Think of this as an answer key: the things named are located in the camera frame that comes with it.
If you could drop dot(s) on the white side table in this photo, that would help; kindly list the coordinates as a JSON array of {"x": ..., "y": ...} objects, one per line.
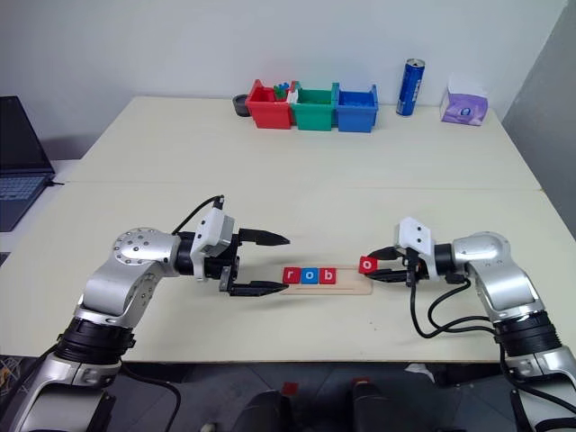
[{"x": 67, "y": 168}]

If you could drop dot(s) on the red floor marker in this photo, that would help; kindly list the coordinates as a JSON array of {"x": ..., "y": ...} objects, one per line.
[{"x": 290, "y": 388}]

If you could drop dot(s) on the green plastic bin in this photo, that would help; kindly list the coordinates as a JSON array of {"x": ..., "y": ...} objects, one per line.
[{"x": 315, "y": 114}]

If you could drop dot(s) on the black round container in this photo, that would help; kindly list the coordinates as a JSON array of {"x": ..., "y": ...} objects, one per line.
[{"x": 240, "y": 107}]

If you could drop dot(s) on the red letter tile r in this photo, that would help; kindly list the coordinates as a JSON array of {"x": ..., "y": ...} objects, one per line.
[{"x": 291, "y": 276}]

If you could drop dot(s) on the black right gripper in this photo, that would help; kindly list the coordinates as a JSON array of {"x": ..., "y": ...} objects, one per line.
[{"x": 411, "y": 265}]

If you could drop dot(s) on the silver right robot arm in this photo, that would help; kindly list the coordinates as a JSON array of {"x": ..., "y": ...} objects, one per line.
[{"x": 499, "y": 270}]

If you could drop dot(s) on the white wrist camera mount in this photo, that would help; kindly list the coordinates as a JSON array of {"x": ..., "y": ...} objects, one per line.
[
  {"x": 416, "y": 234},
  {"x": 211, "y": 234}
]

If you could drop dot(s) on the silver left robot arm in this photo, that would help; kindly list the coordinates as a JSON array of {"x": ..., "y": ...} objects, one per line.
[{"x": 117, "y": 288}]

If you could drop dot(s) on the wooden letter tray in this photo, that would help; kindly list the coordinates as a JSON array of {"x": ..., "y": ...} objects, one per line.
[{"x": 351, "y": 288}]

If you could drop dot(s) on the purple tissue box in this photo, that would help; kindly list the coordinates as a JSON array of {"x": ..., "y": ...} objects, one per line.
[{"x": 463, "y": 108}]

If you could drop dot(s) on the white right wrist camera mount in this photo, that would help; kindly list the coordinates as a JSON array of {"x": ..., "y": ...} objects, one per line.
[{"x": 416, "y": 234}]

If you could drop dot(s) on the green toy brick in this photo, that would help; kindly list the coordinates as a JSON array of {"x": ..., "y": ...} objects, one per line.
[{"x": 281, "y": 92}]

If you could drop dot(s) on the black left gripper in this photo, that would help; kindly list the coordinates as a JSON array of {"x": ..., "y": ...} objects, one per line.
[{"x": 222, "y": 261}]

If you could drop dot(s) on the blue drink can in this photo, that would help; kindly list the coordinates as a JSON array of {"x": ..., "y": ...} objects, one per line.
[{"x": 409, "y": 87}]

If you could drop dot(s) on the white paper scrap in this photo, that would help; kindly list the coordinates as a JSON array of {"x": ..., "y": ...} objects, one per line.
[{"x": 419, "y": 371}]

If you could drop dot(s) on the dark laptop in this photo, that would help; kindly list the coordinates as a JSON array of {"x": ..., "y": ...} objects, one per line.
[{"x": 18, "y": 171}]

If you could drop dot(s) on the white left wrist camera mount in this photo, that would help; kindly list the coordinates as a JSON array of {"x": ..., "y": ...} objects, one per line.
[{"x": 211, "y": 234}]

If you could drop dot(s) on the blue letter tile o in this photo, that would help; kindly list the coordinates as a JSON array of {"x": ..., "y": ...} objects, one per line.
[{"x": 309, "y": 276}]

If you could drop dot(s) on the red plastic bin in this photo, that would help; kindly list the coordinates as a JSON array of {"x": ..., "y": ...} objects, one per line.
[{"x": 270, "y": 112}]

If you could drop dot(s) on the blue plastic bin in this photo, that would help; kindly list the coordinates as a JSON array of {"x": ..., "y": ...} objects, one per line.
[{"x": 355, "y": 117}]

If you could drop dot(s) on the dark rounded shape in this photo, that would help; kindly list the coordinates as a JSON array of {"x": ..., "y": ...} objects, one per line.
[
  {"x": 265, "y": 411},
  {"x": 378, "y": 407}
]

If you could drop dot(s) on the white plastic piece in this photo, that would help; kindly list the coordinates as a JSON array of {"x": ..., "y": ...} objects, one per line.
[{"x": 293, "y": 99}]

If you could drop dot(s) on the red letter tile o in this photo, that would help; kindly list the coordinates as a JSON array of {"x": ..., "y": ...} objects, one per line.
[{"x": 367, "y": 264}]

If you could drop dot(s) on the red letter tile b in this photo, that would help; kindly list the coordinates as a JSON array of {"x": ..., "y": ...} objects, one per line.
[{"x": 327, "y": 276}]

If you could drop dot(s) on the blue toy brick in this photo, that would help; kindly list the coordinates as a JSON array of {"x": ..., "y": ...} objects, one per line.
[{"x": 282, "y": 86}]

